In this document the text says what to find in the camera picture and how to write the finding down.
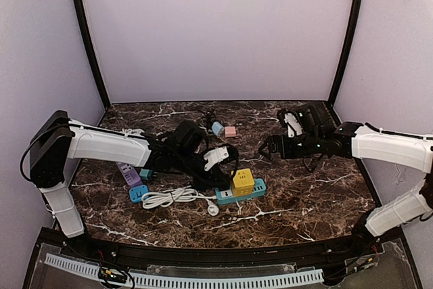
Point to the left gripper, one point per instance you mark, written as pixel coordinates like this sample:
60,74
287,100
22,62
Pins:
214,174

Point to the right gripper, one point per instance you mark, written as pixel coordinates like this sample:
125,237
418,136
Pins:
275,145

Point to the teal power strip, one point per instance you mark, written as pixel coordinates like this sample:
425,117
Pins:
227,197

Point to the yellow cube socket adapter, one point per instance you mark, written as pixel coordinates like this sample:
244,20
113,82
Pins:
242,183

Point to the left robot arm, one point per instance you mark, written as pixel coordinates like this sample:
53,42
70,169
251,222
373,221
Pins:
185,149

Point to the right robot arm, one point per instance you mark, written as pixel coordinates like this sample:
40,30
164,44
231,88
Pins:
399,164

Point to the small teal plug adapter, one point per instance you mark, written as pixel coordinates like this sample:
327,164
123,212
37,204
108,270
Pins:
147,174

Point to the pink charger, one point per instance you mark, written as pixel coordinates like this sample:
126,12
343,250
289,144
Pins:
230,132

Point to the light blue charger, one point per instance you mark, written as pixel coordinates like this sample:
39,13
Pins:
217,128

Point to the blue square socket adapter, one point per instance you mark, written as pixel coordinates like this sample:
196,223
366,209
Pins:
136,193

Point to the purple power strip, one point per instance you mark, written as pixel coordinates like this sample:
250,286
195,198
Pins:
129,174

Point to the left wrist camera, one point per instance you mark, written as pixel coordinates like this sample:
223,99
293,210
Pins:
220,155

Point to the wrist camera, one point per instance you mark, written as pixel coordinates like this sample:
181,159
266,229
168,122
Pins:
220,155
289,120

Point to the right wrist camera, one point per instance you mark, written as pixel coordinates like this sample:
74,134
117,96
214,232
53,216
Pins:
289,120

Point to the white slotted cable duct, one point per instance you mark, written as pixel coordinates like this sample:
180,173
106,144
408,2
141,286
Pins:
180,277

